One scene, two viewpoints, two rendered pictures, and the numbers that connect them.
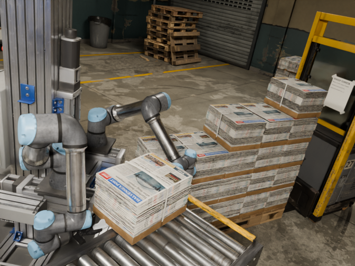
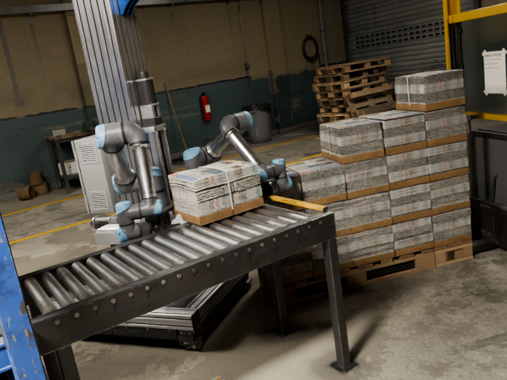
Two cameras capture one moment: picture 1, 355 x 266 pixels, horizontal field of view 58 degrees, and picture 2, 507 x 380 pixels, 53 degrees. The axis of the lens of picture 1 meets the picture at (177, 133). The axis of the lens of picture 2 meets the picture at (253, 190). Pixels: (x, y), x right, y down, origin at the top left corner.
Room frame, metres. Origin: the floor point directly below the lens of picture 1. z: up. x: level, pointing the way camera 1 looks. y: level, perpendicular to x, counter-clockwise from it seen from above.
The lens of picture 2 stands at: (-1.00, -1.01, 1.50)
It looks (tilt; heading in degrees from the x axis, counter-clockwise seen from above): 13 degrees down; 22
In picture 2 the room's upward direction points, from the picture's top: 9 degrees counter-clockwise
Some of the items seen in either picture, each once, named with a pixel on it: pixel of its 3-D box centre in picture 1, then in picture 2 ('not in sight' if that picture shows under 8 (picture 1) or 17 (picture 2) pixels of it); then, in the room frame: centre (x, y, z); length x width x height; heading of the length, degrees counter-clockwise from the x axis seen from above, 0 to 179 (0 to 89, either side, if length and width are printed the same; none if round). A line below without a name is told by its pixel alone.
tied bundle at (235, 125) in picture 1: (233, 126); (350, 139); (2.30, -0.42, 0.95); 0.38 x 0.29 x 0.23; 32
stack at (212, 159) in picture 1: (205, 185); (339, 220); (2.23, -0.31, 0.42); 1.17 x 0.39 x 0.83; 123
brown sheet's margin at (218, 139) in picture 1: (231, 136); (351, 152); (2.30, -0.42, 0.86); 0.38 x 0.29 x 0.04; 32
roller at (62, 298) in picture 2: not in sight; (57, 292); (0.41, 0.42, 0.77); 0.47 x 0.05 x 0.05; 54
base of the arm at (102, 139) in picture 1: (95, 135); not in sight; (1.89, 0.53, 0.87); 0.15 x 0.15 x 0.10
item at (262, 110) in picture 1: (265, 111); (389, 114); (2.45, -0.67, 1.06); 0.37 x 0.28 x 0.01; 34
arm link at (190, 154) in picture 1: (188, 159); (277, 169); (1.71, -0.09, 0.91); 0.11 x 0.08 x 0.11; 153
